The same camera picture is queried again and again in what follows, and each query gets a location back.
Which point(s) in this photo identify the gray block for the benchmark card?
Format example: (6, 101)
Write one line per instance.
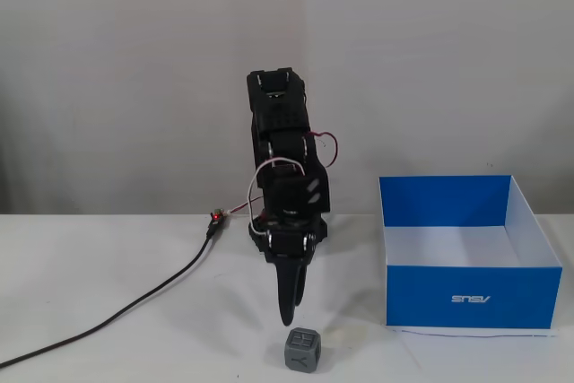
(301, 351)

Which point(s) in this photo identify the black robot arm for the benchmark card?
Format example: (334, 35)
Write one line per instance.
(278, 118)

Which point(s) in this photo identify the blue and white cardboard box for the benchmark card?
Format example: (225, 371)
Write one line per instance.
(471, 298)

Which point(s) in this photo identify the small controller board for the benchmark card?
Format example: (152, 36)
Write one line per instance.
(216, 217)

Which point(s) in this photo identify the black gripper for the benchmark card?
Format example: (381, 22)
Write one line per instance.
(287, 241)

